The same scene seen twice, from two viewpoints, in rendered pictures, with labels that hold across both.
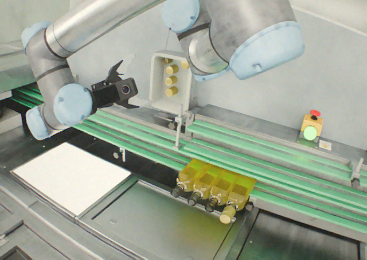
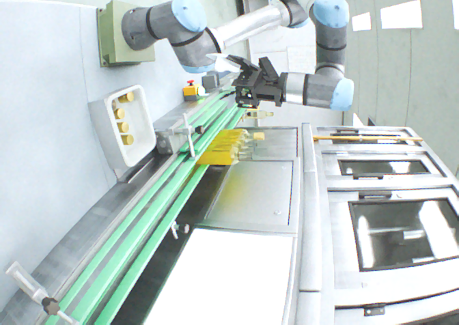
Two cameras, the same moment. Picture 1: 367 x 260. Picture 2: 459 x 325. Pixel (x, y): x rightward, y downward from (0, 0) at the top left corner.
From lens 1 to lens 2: 1.13 m
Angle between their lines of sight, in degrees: 84
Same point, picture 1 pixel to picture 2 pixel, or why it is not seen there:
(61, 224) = (312, 244)
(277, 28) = not seen: hidden behind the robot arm
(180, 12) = (199, 13)
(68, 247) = (325, 230)
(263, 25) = not seen: hidden behind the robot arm
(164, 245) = (280, 179)
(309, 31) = not seen: hidden behind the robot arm
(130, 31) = (32, 107)
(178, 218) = (247, 182)
